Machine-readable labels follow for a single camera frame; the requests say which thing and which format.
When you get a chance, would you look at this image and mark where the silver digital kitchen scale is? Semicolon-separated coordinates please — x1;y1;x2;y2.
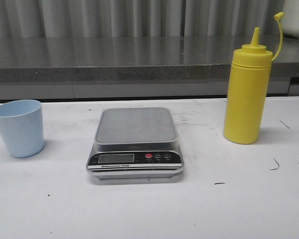
86;107;184;180

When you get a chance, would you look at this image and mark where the grey stone counter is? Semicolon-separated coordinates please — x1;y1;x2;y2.
0;34;299;101

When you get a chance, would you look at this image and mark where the light blue plastic cup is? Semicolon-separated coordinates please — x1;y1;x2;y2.
0;100;44;158

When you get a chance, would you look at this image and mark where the white blender appliance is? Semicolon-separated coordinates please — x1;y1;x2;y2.
282;0;299;38

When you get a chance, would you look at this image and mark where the yellow squeeze bottle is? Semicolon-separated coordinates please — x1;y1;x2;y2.
223;12;285;144

